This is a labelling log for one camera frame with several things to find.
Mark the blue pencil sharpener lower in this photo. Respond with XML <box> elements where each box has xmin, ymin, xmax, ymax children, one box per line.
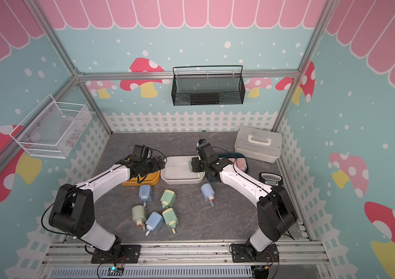
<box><xmin>145</xmin><ymin>212</ymin><xmax>164</xmax><ymax>236</ymax></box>

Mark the rack of metal bits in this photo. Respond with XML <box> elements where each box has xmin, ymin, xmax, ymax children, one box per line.
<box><xmin>259</xmin><ymin>172</ymin><xmax>283</xmax><ymax>187</ymax></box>

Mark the grey slotted cable duct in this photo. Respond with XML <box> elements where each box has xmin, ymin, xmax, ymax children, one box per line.
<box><xmin>45</xmin><ymin>266</ymin><xmax>253</xmax><ymax>279</ymax></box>

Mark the blue pencil sharpener left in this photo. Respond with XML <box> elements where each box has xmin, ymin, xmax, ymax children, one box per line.
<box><xmin>138</xmin><ymin>184</ymin><xmax>153</xmax><ymax>208</ymax></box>

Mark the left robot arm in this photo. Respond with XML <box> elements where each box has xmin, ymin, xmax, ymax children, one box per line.
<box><xmin>48</xmin><ymin>145</ymin><xmax>167</xmax><ymax>253</ymax></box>

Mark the blue pencil sharpener centre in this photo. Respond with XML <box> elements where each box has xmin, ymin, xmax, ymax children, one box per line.
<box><xmin>200</xmin><ymin>183</ymin><xmax>215</xmax><ymax>206</ymax></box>

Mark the yellow plastic storage box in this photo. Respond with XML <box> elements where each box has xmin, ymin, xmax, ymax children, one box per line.
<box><xmin>122</xmin><ymin>171</ymin><xmax>161</xmax><ymax>187</ymax></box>

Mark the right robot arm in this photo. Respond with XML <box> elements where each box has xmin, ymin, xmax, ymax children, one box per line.
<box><xmin>191</xmin><ymin>139</ymin><xmax>298</xmax><ymax>253</ymax></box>

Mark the dark teal storage box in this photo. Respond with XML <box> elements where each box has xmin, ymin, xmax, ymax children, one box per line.
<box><xmin>218</xmin><ymin>152</ymin><xmax>248</xmax><ymax>173</ymax></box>

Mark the black wire mesh basket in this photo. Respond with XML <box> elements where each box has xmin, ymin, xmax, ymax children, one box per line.
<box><xmin>171</xmin><ymin>65</ymin><xmax>246</xmax><ymax>106</ymax></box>

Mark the white wire mesh basket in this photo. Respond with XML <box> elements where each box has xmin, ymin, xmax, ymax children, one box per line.
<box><xmin>9</xmin><ymin>95</ymin><xmax>92</xmax><ymax>159</ymax></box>

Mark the pink pencil sharpener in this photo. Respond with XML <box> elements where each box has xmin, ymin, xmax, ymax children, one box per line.
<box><xmin>235</xmin><ymin>158</ymin><xmax>248</xmax><ymax>173</ymax></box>

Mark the pale green round sharpener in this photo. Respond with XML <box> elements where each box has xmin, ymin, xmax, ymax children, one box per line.
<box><xmin>131</xmin><ymin>205</ymin><xmax>148</xmax><ymax>230</ymax></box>

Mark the translucent plastic lidded case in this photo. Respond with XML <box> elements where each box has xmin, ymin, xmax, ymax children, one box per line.
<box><xmin>235</xmin><ymin>126</ymin><xmax>282</xmax><ymax>163</ymax></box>

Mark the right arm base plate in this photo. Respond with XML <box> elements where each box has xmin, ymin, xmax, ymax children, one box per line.
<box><xmin>229</xmin><ymin>243</ymin><xmax>279</xmax><ymax>264</ymax></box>

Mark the green pencil sharpener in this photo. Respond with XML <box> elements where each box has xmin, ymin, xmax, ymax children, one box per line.
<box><xmin>160</xmin><ymin>189</ymin><xmax>176</xmax><ymax>209</ymax></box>
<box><xmin>162</xmin><ymin>208</ymin><xmax>179</xmax><ymax>234</ymax></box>
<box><xmin>188</xmin><ymin>160</ymin><xmax>194</xmax><ymax>173</ymax></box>

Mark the small green circuit board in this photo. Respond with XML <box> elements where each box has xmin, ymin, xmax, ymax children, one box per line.
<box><xmin>107</xmin><ymin>266</ymin><xmax>124</xmax><ymax>276</ymax></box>

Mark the white plastic storage box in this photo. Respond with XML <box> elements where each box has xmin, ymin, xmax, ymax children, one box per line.
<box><xmin>160</xmin><ymin>156</ymin><xmax>205</xmax><ymax>184</ymax></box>

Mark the blue pencil sharpener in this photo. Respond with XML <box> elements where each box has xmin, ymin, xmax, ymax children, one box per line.
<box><xmin>200</xmin><ymin>183</ymin><xmax>215</xmax><ymax>206</ymax></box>
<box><xmin>138</xmin><ymin>184</ymin><xmax>153</xmax><ymax>208</ymax></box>
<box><xmin>145</xmin><ymin>212</ymin><xmax>164</xmax><ymax>236</ymax></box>

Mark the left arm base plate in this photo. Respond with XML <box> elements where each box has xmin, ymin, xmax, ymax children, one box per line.
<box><xmin>91</xmin><ymin>244</ymin><xmax>141</xmax><ymax>264</ymax></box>

